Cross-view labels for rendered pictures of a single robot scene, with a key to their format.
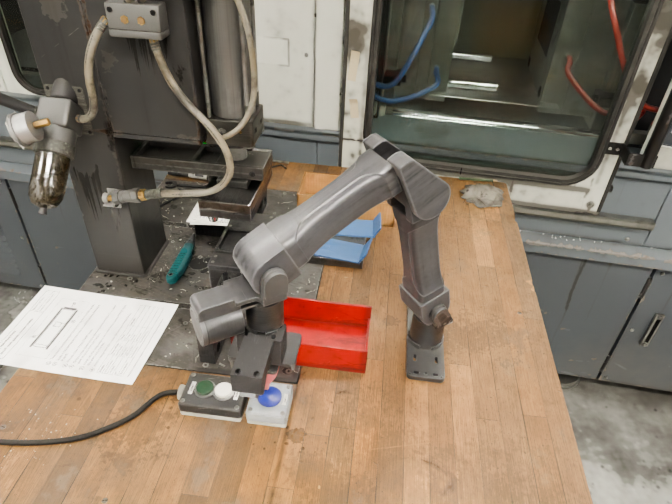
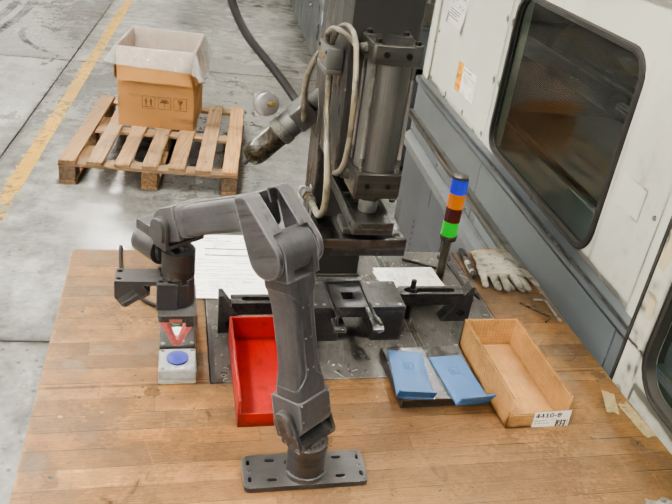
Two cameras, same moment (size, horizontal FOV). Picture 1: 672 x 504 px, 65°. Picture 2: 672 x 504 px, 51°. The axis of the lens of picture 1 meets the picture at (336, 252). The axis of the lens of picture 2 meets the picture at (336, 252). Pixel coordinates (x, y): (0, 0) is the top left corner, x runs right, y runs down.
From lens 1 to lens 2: 1.07 m
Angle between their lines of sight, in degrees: 58
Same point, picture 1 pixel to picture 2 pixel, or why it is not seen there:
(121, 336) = (229, 281)
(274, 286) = (154, 228)
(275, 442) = (142, 380)
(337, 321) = not seen: hidden behind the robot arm
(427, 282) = (283, 372)
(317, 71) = (653, 243)
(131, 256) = not seen: hidden behind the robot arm
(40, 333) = (218, 248)
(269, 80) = (616, 229)
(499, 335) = not seen: outside the picture
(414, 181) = (245, 222)
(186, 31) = (346, 76)
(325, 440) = (150, 409)
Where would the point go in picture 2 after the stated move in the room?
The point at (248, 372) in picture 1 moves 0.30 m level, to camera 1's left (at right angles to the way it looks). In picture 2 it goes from (119, 275) to (115, 199)
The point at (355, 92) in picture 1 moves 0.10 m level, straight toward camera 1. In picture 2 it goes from (659, 286) to (616, 288)
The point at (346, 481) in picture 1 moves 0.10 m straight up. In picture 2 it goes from (109, 428) to (107, 381)
